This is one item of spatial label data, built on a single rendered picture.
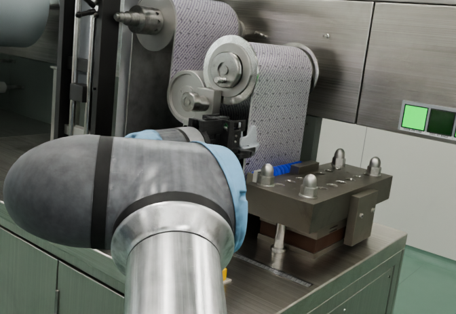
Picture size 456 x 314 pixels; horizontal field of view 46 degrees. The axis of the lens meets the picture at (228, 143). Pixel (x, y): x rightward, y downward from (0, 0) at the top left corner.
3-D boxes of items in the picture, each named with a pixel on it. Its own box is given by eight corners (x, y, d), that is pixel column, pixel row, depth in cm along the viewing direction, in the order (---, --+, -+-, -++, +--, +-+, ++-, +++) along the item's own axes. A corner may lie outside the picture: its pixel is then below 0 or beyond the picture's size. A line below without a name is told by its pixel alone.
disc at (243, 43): (194, 85, 120) (217, 24, 115) (195, 85, 121) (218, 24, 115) (241, 117, 113) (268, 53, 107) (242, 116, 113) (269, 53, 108)
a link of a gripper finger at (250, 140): (271, 125, 114) (245, 127, 107) (268, 152, 115) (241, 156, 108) (260, 122, 116) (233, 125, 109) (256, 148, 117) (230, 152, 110)
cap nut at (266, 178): (253, 183, 110) (256, 162, 109) (263, 181, 113) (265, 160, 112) (267, 188, 108) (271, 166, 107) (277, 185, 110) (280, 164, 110)
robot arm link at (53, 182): (-42, 246, 46) (42, 234, 94) (88, 251, 48) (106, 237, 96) (-26, 116, 48) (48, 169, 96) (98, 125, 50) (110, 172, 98)
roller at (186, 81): (164, 117, 127) (169, 66, 125) (230, 112, 147) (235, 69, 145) (202, 127, 120) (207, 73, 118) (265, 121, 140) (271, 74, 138)
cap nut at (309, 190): (295, 194, 105) (298, 173, 104) (304, 192, 108) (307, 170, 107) (311, 200, 103) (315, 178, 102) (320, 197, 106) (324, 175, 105)
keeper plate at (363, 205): (343, 243, 115) (351, 194, 113) (362, 233, 123) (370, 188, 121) (353, 247, 114) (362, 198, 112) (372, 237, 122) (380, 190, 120)
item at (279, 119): (241, 178, 116) (251, 93, 112) (297, 165, 134) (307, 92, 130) (243, 179, 115) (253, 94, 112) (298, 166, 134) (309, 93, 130)
